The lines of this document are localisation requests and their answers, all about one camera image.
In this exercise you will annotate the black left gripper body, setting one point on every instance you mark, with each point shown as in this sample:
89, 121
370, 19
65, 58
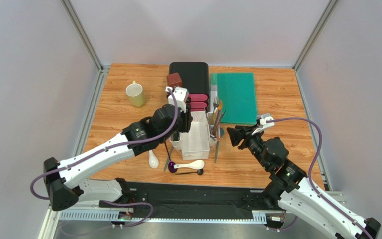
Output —
182, 125

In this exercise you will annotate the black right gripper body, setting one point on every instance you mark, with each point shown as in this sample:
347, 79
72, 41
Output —
242, 137

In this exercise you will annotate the white ceramic spoon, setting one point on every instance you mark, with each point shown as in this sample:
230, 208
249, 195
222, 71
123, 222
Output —
153, 160
196, 165

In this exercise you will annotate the teal plastic knife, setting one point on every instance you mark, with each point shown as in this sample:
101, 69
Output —
168, 158

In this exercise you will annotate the purple metal spoon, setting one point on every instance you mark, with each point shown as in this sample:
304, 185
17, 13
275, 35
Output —
167, 149

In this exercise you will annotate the white perforated utensil caddy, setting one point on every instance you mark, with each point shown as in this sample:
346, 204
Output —
197, 143

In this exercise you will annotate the gold handled knife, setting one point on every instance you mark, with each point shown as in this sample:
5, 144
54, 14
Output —
219, 108

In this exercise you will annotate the large silver fork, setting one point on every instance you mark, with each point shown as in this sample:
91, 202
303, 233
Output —
215, 108

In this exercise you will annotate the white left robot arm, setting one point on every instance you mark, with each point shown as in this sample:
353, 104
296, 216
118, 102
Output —
68, 181

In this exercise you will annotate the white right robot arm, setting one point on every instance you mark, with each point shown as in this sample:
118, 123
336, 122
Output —
293, 190

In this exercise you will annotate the yellow-green mug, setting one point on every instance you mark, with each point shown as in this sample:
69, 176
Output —
136, 94

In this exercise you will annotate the brown relay block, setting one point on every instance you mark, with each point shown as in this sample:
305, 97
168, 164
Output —
174, 80

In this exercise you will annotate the teal plastic spoon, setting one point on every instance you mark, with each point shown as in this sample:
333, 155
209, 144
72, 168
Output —
221, 133

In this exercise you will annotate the black and pink drawer box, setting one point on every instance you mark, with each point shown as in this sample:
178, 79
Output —
195, 78

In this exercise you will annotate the black small spoon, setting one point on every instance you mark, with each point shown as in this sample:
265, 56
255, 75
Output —
198, 172

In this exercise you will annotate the teal cutting mat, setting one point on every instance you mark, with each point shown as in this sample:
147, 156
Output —
238, 95

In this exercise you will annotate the black mounting rail base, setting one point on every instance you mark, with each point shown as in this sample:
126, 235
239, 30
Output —
176, 201

